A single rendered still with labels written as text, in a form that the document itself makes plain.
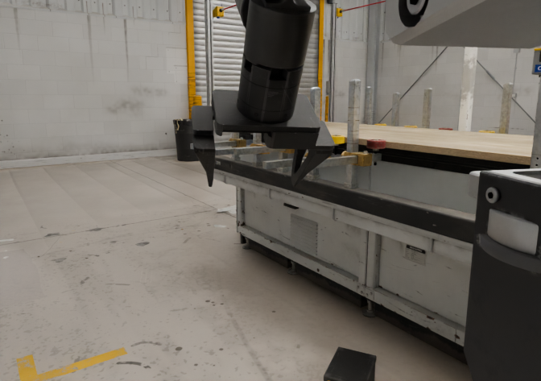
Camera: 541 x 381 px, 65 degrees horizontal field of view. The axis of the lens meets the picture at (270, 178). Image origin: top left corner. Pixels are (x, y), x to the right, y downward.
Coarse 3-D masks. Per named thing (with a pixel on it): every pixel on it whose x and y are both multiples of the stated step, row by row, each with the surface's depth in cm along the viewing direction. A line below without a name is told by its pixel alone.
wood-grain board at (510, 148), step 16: (336, 128) 261; (368, 128) 261; (384, 128) 261; (400, 128) 261; (416, 128) 261; (400, 144) 179; (416, 144) 173; (432, 144) 172; (448, 144) 172; (464, 144) 172; (480, 144) 172; (496, 144) 172; (512, 144) 172; (528, 144) 172; (496, 160) 147; (512, 160) 142; (528, 160) 138
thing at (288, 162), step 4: (332, 156) 203; (336, 156) 204; (340, 156) 206; (272, 160) 186; (276, 160) 186; (280, 160) 186; (284, 160) 187; (288, 160) 189; (292, 160) 190; (264, 164) 183; (268, 164) 183; (272, 164) 184; (276, 164) 185; (280, 164) 186; (284, 164) 188; (288, 164) 189; (268, 168) 183
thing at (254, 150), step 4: (236, 148) 203; (240, 148) 203; (244, 148) 204; (248, 148) 205; (252, 148) 206; (256, 148) 208; (260, 148) 209; (264, 148) 210; (268, 148) 212; (236, 152) 202; (240, 152) 203; (244, 152) 204; (248, 152) 206; (252, 152) 207; (256, 152) 208; (260, 152) 210; (264, 152) 211
